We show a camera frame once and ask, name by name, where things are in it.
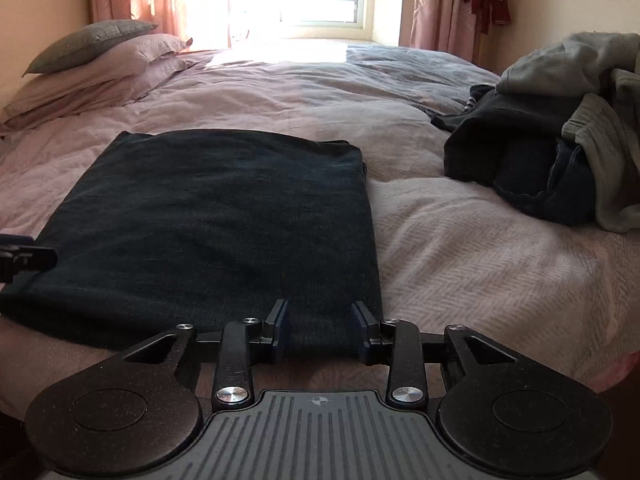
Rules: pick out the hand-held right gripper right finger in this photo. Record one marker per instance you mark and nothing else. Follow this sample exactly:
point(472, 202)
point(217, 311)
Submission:
point(359, 332)

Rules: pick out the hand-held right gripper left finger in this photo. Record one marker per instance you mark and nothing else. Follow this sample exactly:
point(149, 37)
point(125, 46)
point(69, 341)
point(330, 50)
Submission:
point(281, 332)

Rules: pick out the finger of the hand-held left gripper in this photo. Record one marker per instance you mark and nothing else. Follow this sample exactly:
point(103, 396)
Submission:
point(30, 260)

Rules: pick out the dark teal jeans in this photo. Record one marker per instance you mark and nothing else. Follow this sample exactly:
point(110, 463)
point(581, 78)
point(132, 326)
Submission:
point(200, 220)

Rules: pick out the pink and white bedspread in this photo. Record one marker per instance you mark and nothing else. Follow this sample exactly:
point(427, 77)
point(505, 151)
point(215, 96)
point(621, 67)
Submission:
point(450, 260)

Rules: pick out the pink pillow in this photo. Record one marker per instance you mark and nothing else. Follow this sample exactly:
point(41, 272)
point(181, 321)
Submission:
point(115, 65)
point(100, 95)

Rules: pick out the grey pillow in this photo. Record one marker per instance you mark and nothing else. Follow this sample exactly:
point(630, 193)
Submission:
point(90, 45)

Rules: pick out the blue denim jeans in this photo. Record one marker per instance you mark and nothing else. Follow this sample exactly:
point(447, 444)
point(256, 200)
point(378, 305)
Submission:
point(545, 185)

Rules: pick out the dark striped garment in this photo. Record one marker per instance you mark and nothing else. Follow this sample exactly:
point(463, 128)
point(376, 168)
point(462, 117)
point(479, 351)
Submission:
point(467, 105)

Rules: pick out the pink curtain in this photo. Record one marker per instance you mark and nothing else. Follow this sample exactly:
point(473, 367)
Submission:
point(150, 0)
point(440, 5)

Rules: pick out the grey hoodie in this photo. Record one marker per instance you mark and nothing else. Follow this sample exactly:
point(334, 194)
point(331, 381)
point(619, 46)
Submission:
point(600, 75)

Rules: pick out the red hanging garment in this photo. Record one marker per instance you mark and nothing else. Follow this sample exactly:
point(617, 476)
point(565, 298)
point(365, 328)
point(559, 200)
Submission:
point(490, 0)

